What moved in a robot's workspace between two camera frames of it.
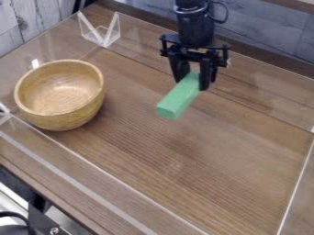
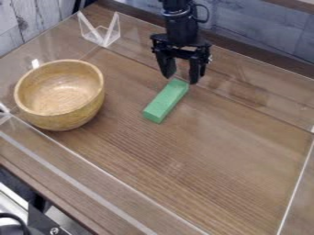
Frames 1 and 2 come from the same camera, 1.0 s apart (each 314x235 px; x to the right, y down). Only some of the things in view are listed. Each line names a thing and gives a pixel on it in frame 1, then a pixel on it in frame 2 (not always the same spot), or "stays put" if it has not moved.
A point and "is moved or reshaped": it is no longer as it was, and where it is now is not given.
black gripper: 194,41 -> 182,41
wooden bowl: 59,94 stays put
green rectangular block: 183,93 is moved or reshaped
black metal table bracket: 39,223 stays put
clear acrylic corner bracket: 100,35 stays put
